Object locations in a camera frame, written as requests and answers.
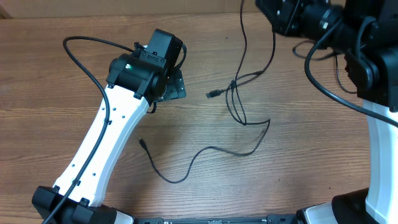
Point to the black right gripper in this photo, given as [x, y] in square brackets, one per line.
[285, 23]

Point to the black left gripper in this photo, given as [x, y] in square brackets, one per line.
[175, 88]

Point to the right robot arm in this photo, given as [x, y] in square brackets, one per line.
[366, 33]

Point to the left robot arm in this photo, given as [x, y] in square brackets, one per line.
[137, 80]

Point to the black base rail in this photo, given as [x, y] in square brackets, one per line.
[269, 219]

